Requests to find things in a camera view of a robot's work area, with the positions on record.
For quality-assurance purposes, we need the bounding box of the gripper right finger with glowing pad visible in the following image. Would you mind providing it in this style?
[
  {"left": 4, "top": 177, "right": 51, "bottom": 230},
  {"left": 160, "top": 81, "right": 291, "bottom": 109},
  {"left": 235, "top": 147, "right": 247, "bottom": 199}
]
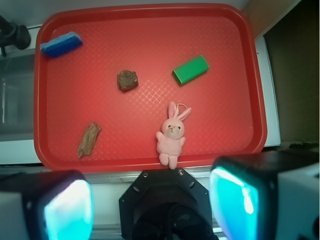
[{"left": 209, "top": 150, "right": 320, "bottom": 240}]

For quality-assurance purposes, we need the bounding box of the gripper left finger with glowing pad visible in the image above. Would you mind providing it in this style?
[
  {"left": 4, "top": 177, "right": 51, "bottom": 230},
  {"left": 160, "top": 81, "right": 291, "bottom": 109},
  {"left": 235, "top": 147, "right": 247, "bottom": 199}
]
[{"left": 0, "top": 170, "right": 94, "bottom": 240}]

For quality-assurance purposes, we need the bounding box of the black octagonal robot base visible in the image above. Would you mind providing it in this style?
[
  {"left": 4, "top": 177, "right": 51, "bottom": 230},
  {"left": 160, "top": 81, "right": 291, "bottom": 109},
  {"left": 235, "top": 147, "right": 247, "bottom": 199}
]
[{"left": 118, "top": 168, "right": 218, "bottom": 240}]

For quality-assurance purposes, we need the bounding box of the green rectangular block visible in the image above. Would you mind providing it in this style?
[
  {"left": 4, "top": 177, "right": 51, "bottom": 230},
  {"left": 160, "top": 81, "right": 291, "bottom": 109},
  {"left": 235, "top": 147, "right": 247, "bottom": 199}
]
[{"left": 172, "top": 55, "right": 210, "bottom": 86}]

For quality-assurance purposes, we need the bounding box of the brown wood bark piece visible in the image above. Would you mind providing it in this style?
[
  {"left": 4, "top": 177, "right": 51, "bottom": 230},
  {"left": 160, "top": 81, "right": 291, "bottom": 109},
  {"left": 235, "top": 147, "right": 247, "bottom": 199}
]
[{"left": 77, "top": 122, "right": 102, "bottom": 159}]

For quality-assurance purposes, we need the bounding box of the pink plush bunny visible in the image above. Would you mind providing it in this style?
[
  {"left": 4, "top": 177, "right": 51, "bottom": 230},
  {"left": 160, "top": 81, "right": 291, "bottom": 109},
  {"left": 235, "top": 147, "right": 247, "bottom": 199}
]
[{"left": 155, "top": 101, "right": 192, "bottom": 170}]

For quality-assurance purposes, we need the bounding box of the red plastic tray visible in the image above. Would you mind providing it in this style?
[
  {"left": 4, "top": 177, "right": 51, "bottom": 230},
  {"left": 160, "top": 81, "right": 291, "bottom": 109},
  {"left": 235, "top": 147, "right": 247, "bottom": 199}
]
[{"left": 33, "top": 3, "right": 267, "bottom": 173}]

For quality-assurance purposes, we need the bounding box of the clear plastic bin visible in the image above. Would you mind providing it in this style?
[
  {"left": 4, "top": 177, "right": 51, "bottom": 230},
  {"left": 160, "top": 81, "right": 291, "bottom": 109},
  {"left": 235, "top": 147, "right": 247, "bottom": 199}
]
[{"left": 0, "top": 50, "right": 35, "bottom": 142}]

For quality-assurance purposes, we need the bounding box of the brown rock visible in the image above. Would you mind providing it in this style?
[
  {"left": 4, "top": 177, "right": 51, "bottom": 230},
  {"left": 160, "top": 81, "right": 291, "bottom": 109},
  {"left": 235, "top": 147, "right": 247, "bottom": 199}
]
[{"left": 117, "top": 70, "right": 139, "bottom": 91}]

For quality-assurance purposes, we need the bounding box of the blue sponge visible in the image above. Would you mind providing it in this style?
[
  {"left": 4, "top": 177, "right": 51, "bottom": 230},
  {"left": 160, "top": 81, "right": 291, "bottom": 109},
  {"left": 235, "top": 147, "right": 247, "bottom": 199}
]
[{"left": 40, "top": 31, "right": 83, "bottom": 58}]

